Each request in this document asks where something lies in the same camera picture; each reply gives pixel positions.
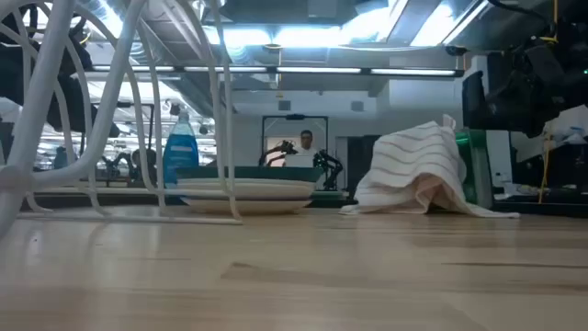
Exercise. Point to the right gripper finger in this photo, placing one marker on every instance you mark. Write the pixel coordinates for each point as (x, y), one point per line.
(523, 106)

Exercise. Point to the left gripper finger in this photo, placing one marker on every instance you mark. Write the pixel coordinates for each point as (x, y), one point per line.
(78, 108)

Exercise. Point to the dark green plate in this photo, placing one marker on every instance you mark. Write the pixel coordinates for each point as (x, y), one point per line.
(275, 174)

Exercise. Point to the background black robot arm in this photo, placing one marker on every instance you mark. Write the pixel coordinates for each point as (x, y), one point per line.
(288, 148)
(328, 163)

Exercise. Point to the white plastic bag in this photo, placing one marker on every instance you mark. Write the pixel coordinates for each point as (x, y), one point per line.
(569, 126)

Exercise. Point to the white board panel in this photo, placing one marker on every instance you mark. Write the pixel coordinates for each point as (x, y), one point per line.
(498, 156)

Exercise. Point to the green plastic container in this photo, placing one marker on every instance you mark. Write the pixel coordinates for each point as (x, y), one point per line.
(478, 174)

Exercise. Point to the blue dish soap bottle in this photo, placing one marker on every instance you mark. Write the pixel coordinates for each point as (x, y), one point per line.
(180, 156)

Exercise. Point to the striped white dish towel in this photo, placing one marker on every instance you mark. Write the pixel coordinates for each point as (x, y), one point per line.
(413, 161)

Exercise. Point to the LED light bar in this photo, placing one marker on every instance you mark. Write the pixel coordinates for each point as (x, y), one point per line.
(321, 70)

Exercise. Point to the person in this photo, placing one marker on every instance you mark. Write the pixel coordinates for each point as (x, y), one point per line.
(306, 138)

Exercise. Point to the white box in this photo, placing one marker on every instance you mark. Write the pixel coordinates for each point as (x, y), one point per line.
(298, 161)

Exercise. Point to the black aluminium table frame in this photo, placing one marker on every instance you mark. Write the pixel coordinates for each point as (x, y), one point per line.
(69, 201)

